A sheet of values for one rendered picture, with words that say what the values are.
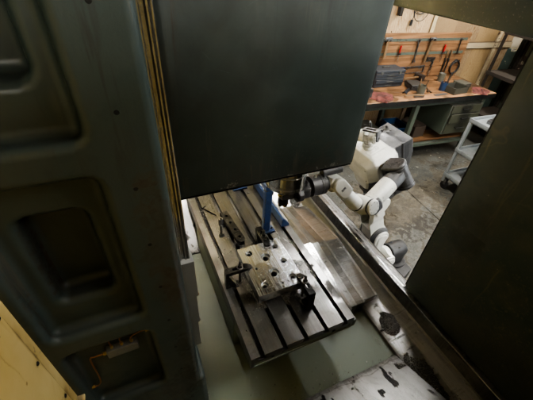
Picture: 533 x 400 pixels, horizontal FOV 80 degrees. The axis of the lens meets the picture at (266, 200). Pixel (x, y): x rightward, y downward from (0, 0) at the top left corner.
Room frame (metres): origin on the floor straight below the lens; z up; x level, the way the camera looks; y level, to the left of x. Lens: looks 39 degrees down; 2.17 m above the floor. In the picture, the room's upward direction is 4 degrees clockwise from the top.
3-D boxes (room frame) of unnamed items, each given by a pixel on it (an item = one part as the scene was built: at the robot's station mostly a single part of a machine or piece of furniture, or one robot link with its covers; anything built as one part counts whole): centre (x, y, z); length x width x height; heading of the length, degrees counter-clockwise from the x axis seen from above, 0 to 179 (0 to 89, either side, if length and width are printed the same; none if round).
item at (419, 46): (4.04, -1.64, 0.71); 2.21 x 0.95 x 1.43; 111
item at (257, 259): (0.99, -0.04, 0.97); 0.29 x 0.23 x 0.05; 26
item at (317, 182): (1.07, -0.16, 1.40); 0.13 x 0.12 x 0.10; 26
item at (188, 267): (0.83, 0.33, 1.16); 0.48 x 0.05 x 0.51; 26
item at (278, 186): (1.03, -0.07, 1.50); 0.16 x 0.16 x 0.12
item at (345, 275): (1.38, -0.34, 0.70); 0.90 x 0.30 x 0.16; 26
